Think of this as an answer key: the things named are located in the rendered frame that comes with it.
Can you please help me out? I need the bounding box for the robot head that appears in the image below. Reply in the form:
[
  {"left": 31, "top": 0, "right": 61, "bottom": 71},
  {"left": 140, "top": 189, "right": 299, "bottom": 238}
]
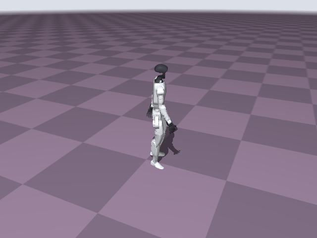
[{"left": 155, "top": 64, "right": 168, "bottom": 83}]

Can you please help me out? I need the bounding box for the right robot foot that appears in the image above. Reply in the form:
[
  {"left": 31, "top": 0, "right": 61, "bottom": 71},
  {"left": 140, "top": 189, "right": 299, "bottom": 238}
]
[{"left": 150, "top": 160, "right": 164, "bottom": 169}]

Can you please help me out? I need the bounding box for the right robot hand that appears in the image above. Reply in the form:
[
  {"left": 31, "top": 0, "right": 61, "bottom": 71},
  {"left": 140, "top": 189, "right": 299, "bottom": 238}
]
[{"left": 166, "top": 122, "right": 176, "bottom": 133}]

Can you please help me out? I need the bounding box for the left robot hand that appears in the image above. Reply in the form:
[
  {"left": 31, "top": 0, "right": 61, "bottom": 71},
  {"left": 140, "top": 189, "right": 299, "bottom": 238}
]
[{"left": 147, "top": 104, "right": 153, "bottom": 118}]

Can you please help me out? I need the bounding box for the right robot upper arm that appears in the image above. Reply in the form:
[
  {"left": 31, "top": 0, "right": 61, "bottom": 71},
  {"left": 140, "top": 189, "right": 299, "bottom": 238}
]
[{"left": 156, "top": 86, "right": 166, "bottom": 110}]

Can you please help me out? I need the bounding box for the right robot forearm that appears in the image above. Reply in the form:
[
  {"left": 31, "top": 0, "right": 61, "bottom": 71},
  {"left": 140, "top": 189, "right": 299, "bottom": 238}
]
[{"left": 160, "top": 106, "right": 172, "bottom": 124}]

